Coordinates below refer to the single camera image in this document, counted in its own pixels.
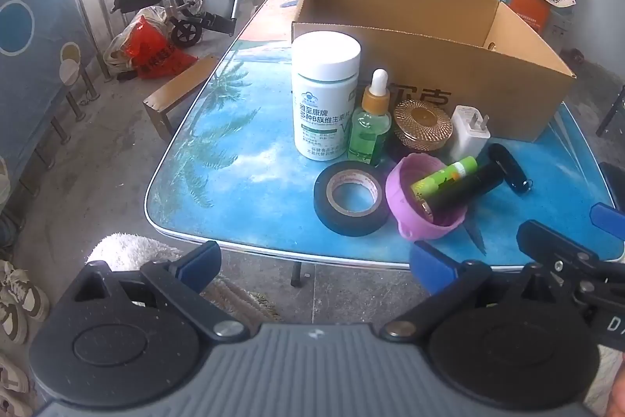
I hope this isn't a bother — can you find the person's right forearm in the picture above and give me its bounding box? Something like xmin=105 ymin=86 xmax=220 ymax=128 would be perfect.
xmin=598 ymin=346 xmax=625 ymax=417

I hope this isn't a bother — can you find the metal railing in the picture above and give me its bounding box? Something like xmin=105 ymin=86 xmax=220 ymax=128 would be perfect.
xmin=54 ymin=0 xmax=171 ymax=105

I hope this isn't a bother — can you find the black cylindrical tube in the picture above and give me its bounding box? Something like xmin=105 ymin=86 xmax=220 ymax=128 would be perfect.
xmin=424 ymin=163 xmax=505 ymax=215

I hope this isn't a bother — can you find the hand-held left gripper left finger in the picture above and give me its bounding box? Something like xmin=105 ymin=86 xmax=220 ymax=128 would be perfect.
xmin=73 ymin=240 xmax=250 ymax=344

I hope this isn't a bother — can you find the gold lid cosmetic jar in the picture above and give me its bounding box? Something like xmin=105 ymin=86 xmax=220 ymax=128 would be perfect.
xmin=389 ymin=99 xmax=454 ymax=159

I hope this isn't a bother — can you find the white supplement bottle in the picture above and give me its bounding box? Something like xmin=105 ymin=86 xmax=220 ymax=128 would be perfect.
xmin=291 ymin=31 xmax=362 ymax=162

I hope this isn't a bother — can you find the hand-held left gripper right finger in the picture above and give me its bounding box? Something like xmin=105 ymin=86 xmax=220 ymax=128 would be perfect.
xmin=381 ymin=241 xmax=555 ymax=344

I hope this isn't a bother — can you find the black key fob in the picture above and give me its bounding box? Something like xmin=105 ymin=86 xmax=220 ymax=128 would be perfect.
xmin=488 ymin=143 xmax=532 ymax=194

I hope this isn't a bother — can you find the white plastic bag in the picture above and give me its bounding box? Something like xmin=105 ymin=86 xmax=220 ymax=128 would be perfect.
xmin=104 ymin=5 xmax=169 ymax=71

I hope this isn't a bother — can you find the red plastic bag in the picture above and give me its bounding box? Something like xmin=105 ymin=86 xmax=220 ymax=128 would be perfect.
xmin=122 ymin=15 xmax=198 ymax=80

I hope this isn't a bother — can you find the brown cardboard box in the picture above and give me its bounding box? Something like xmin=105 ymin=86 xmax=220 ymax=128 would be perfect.
xmin=291 ymin=0 xmax=577 ymax=143

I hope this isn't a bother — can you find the pink silicone cup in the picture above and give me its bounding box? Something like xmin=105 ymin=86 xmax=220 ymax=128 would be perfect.
xmin=386 ymin=153 xmax=467 ymax=242

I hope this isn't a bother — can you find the green dropper bottle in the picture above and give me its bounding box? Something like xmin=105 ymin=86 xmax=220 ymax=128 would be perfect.
xmin=348 ymin=68 xmax=393 ymax=167

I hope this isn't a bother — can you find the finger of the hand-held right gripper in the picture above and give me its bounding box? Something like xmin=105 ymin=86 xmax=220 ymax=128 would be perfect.
xmin=588 ymin=201 xmax=625 ymax=234
xmin=516 ymin=220 xmax=602 ymax=268

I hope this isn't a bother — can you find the white charger plug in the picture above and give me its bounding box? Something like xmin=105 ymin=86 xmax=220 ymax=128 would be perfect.
xmin=446 ymin=105 xmax=491 ymax=165

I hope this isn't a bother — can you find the green lip balm tube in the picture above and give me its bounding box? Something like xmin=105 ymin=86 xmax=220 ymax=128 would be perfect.
xmin=410 ymin=156 xmax=478 ymax=203

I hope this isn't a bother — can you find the black electrical tape roll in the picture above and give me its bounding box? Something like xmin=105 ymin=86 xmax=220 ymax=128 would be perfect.
xmin=315 ymin=162 xmax=391 ymax=237

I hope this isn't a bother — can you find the beige sneaker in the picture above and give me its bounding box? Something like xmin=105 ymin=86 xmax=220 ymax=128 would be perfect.
xmin=0 ymin=260 xmax=50 ymax=322
xmin=0 ymin=351 xmax=32 ymax=417
xmin=0 ymin=295 xmax=29 ymax=345

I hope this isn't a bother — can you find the orange appliance box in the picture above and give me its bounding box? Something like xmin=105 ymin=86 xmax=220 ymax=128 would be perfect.
xmin=493 ymin=0 xmax=552 ymax=34

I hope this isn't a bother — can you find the wooden bench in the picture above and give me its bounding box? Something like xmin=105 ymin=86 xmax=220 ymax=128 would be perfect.
xmin=143 ymin=55 xmax=219 ymax=139

